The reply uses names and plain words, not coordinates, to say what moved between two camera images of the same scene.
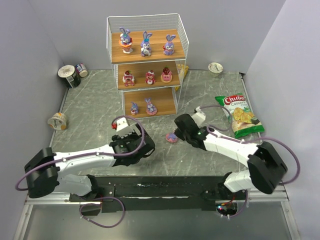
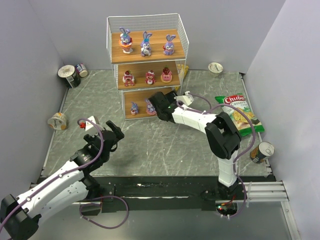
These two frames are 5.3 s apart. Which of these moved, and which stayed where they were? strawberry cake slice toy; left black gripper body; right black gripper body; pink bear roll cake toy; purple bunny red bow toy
Moved: left black gripper body; right black gripper body
Stayed: purple bunny red bow toy; strawberry cake slice toy; pink bear roll cake toy
